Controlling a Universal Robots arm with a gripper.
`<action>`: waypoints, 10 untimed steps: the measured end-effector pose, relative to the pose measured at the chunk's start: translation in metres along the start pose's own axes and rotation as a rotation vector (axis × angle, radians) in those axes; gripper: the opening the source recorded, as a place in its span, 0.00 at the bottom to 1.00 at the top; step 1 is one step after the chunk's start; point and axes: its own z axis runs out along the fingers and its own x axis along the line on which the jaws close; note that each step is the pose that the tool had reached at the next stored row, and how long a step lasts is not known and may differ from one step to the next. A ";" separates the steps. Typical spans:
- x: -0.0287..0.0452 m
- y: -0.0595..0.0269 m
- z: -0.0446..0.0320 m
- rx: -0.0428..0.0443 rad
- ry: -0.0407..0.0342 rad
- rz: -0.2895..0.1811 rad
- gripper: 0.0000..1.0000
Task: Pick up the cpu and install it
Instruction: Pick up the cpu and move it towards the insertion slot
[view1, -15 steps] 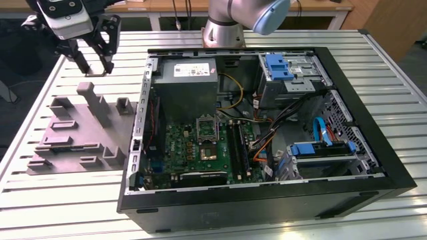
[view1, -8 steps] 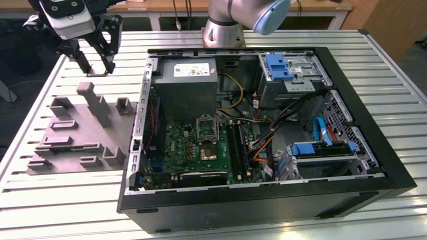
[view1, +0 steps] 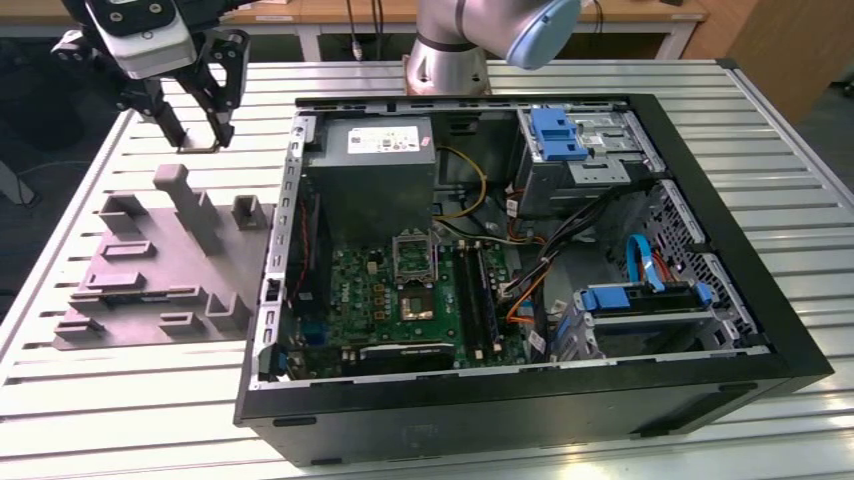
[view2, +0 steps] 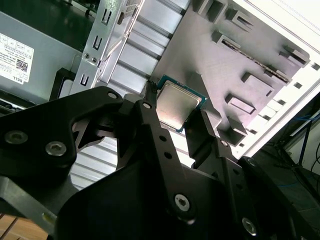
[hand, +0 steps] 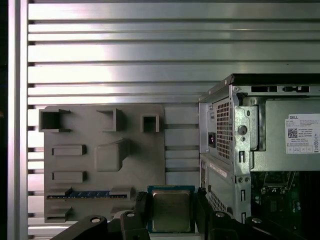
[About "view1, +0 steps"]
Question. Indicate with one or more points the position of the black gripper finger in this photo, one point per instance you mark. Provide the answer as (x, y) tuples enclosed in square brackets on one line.
[(149, 100), (223, 65)]

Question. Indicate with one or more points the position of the hard disk in blue carrier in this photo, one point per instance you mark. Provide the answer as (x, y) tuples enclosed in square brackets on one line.
[(607, 297)]

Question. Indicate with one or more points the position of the blue board connector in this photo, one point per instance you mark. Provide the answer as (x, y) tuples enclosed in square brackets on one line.
[(315, 334)]

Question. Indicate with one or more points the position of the black PC case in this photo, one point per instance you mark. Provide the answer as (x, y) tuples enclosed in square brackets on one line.
[(467, 425)]

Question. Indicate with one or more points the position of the CPU socket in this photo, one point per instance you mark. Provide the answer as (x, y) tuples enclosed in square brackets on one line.
[(416, 305)]

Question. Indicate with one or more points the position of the wooden cabinet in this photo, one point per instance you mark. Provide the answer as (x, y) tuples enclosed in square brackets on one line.
[(787, 50)]

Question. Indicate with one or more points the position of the blue plastic drive latch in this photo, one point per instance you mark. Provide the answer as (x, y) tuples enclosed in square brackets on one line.
[(554, 130)]

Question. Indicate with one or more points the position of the grey parts rack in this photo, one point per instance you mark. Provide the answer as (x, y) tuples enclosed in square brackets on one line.
[(173, 260)]

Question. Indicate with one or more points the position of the black RAM slot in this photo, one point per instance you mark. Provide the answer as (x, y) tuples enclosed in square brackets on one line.
[(480, 300), (474, 300), (467, 300)]

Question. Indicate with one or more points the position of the grey power supply unit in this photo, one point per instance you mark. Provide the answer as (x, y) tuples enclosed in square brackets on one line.
[(374, 190)]

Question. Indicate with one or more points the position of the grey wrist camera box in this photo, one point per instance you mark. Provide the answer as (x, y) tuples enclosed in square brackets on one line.
[(153, 45)]

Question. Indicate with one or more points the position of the graphics card with black shroud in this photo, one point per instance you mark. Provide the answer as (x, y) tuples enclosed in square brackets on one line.
[(407, 352)]

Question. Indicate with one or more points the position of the green motherboard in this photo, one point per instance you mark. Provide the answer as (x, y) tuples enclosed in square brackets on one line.
[(360, 280)]

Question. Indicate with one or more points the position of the CPU with silver top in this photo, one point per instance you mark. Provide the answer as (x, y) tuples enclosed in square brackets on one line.
[(199, 149)]

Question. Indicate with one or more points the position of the RAM stick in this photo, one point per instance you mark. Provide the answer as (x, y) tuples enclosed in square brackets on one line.
[(488, 305), (133, 299)]

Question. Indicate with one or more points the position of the wooden desk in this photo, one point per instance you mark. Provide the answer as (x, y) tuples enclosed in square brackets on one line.
[(640, 15)]

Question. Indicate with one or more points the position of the metal drive cage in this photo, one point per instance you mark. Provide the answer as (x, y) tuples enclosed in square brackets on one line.
[(600, 175)]

